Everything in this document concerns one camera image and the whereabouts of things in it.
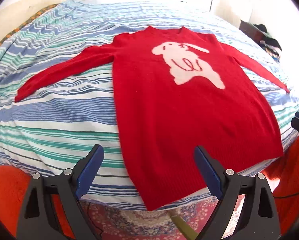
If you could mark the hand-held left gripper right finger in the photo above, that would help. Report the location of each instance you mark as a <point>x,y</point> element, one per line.
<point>207,170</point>

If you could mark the cream pillow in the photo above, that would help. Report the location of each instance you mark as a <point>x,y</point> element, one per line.
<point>19,12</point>

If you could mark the striped bedspread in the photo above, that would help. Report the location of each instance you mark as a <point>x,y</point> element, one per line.
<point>64,120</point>

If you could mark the person's orange fleece clothing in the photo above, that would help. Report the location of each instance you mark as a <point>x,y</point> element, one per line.
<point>7,190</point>

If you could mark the orange green patterned sheet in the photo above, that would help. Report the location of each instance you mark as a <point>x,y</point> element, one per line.
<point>22,25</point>

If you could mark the pile of mixed clothes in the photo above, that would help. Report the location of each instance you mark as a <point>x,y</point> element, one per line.
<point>270,42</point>

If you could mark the dark wooden dresser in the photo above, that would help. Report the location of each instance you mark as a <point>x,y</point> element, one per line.
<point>248,28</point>

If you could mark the red sweater with white animal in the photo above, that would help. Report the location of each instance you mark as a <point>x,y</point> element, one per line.
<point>169,110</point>

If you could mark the red patterned rug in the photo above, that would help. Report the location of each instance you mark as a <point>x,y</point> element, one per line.
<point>129,222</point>

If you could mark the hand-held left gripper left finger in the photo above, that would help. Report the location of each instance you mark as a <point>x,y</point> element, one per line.
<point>89,170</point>

